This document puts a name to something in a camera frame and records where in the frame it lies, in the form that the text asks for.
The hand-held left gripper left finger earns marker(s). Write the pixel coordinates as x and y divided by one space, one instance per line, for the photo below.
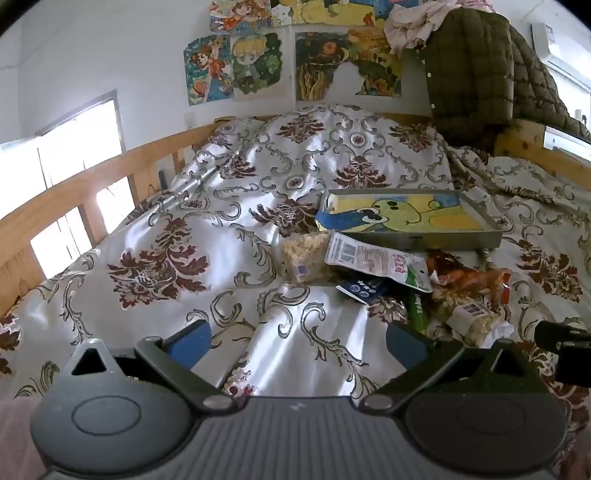
189 345

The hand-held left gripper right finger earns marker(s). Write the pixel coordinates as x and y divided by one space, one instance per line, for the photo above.
406 346

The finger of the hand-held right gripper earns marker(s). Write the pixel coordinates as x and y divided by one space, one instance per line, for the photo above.
570 334

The green stick snack packet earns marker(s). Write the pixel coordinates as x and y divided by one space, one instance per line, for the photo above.
416 314

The dark blue snack packet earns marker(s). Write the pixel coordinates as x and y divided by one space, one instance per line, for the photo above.
364 290

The orange red snack packet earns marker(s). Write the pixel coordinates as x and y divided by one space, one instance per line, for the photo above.
468 277

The white green snack packet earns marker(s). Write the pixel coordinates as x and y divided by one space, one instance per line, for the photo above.
369 258

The grey metal tray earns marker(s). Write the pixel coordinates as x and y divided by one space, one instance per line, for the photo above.
415 241

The beige bread bun packet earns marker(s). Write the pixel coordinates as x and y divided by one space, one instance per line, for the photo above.
304 254

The puffed snack bag white label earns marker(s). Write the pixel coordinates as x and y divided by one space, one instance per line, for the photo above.
471 318

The floral printed blanket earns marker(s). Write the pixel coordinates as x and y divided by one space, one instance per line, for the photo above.
184 240

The cartoon print sheet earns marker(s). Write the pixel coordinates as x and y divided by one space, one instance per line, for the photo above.
438 212

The white plastic fixture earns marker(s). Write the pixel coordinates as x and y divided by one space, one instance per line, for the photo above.
565 141

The person's pink clothing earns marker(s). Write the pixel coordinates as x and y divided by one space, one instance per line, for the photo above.
16 438

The window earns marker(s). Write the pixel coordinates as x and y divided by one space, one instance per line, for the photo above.
83 134

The green quilted jacket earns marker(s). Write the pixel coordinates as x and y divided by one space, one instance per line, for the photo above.
471 69

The white air conditioner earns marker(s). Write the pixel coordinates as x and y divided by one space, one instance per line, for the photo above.
561 50

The pink cloth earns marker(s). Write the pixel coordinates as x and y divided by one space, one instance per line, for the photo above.
411 25

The wooden bed end post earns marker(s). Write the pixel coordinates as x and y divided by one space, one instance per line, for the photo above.
521 147

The wooden bed side rail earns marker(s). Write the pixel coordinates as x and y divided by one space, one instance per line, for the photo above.
69 184

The orange-haired figure wall poster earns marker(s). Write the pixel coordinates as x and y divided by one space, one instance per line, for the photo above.
207 69

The blond figure wall poster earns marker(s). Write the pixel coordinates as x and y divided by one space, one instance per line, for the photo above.
256 64

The landscape wall poster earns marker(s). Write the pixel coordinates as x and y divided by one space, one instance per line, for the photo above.
323 64

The small cartoon figures wall poster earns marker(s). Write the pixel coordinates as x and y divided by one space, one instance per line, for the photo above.
244 14

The yellow cartoon wall poster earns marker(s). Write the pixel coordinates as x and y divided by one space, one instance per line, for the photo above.
332 11

